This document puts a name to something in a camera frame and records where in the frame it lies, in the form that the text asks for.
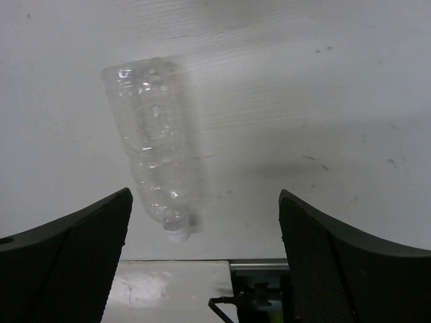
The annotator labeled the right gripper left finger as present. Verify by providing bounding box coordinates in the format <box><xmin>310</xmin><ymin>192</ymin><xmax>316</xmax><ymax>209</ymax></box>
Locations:
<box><xmin>1</xmin><ymin>188</ymin><xmax>133</xmax><ymax>322</ymax></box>

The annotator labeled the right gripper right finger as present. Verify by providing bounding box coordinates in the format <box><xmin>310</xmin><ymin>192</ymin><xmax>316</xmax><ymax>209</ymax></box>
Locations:
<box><xmin>279</xmin><ymin>190</ymin><xmax>430</xmax><ymax>322</ymax></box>

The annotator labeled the clear plastic bottle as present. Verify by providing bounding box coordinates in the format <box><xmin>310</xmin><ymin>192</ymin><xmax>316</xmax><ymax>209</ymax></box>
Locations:
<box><xmin>100</xmin><ymin>57</ymin><xmax>195</xmax><ymax>244</ymax></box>

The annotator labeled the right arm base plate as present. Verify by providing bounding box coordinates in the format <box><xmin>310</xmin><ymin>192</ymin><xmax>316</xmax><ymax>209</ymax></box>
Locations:
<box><xmin>208</xmin><ymin>258</ymin><xmax>300</xmax><ymax>322</ymax></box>

